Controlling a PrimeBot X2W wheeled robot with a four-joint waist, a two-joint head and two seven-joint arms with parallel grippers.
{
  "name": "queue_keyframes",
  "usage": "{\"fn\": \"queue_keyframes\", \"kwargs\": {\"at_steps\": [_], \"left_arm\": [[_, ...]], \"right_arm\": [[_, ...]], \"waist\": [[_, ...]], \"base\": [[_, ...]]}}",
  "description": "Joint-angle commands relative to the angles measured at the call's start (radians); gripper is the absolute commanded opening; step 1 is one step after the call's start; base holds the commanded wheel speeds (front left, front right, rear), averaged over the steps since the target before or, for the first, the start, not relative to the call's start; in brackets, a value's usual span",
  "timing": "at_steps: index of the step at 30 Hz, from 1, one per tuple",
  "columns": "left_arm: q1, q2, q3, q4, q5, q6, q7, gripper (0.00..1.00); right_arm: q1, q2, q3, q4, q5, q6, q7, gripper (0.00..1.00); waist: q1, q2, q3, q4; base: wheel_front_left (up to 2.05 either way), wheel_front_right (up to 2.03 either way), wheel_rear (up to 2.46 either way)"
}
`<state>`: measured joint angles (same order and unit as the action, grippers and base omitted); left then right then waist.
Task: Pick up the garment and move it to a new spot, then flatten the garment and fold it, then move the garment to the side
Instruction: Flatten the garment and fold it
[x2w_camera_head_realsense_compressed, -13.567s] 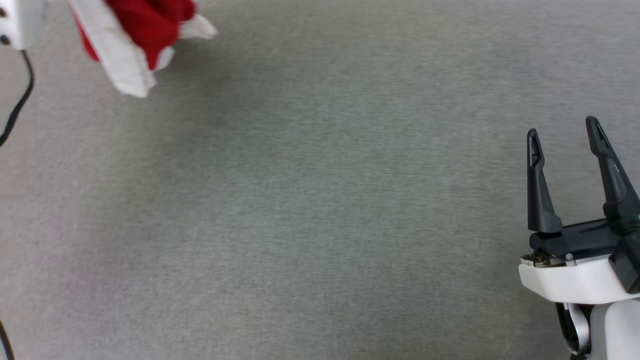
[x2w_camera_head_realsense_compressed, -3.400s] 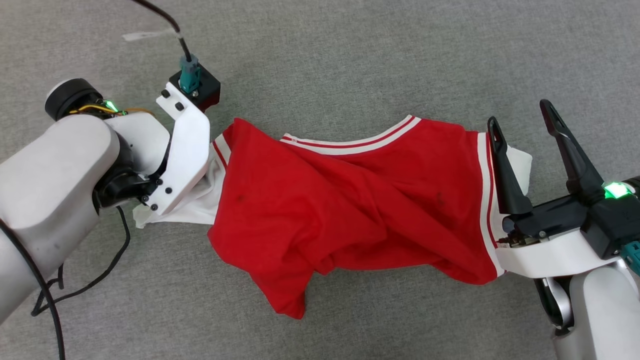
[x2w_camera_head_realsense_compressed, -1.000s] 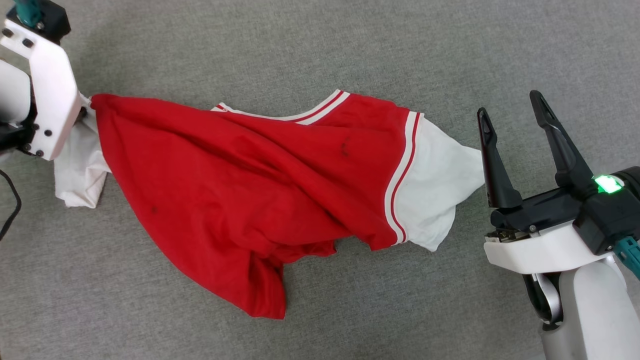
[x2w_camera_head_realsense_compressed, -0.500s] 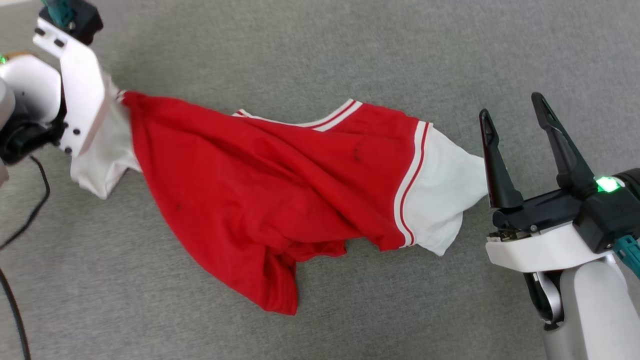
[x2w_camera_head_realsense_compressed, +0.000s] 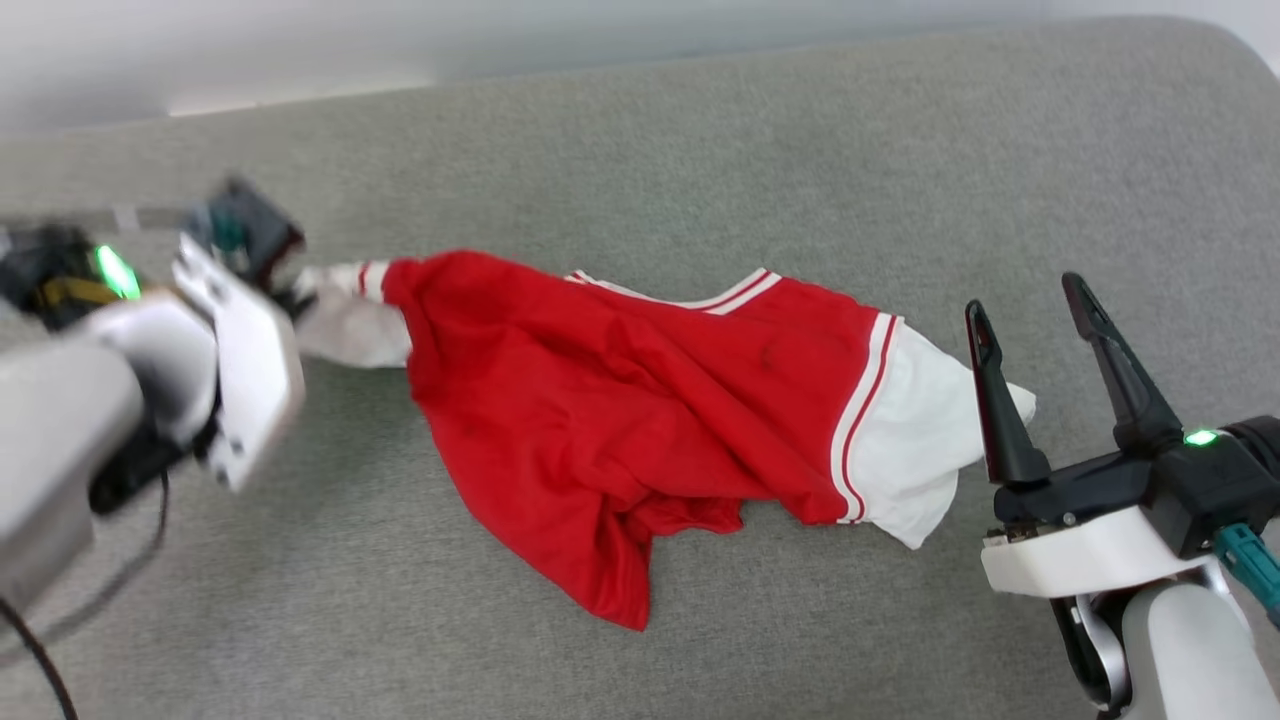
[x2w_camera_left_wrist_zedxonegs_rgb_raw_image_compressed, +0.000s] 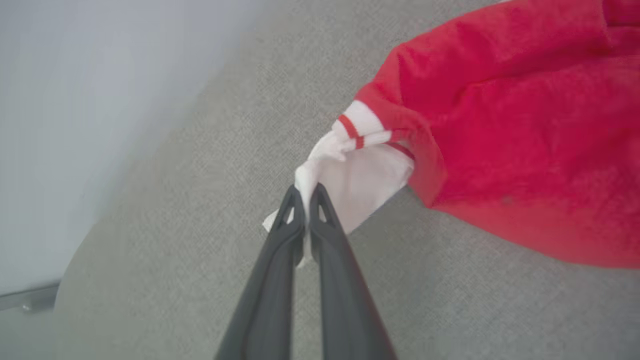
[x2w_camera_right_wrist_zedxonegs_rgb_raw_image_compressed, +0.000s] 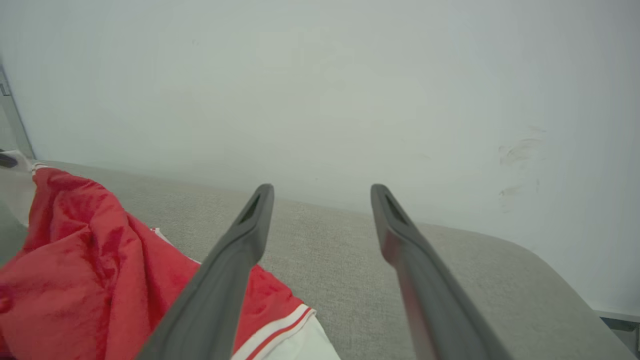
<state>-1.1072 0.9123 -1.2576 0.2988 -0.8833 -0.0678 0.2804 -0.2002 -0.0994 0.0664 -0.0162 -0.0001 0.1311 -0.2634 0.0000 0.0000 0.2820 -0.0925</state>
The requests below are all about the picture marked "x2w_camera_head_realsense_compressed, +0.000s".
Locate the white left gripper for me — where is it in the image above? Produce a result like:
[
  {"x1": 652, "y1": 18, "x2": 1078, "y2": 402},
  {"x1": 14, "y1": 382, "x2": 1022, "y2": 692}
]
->
[{"x1": 0, "y1": 225, "x2": 322, "y2": 493}]

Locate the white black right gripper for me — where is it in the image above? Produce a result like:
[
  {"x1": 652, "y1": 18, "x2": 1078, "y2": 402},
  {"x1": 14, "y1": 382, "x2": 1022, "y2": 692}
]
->
[{"x1": 964, "y1": 271, "x2": 1243, "y2": 602}]

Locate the red and white jersey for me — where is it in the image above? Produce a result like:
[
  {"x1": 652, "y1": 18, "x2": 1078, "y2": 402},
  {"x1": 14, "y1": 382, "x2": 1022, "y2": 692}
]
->
[{"x1": 293, "y1": 250, "x2": 1038, "y2": 633}]

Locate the black cable with teal plug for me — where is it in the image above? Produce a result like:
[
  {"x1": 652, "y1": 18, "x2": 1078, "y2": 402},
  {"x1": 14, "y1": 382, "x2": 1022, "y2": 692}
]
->
[
  {"x1": 1213, "y1": 522, "x2": 1280, "y2": 628},
  {"x1": 0, "y1": 203, "x2": 246, "y2": 251}
]

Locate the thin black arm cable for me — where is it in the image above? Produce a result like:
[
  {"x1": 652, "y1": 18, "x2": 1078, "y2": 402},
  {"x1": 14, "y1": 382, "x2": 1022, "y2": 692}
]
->
[{"x1": 0, "y1": 470, "x2": 171, "y2": 720}]

